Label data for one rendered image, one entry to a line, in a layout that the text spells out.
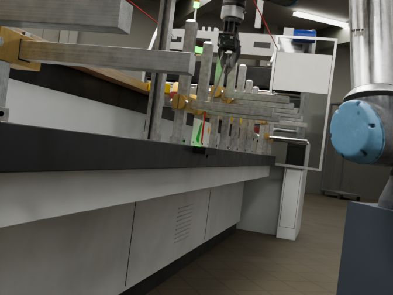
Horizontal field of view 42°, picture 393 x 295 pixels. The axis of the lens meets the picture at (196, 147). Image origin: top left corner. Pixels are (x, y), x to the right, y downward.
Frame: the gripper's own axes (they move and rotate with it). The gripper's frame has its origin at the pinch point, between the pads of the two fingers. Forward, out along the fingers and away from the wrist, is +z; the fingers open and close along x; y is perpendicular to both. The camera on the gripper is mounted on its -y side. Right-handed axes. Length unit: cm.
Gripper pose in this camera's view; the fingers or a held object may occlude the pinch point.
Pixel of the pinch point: (226, 71)
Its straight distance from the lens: 204.3
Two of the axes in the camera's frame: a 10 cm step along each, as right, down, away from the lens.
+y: -2.6, -0.3, -9.6
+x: 9.6, 1.2, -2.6
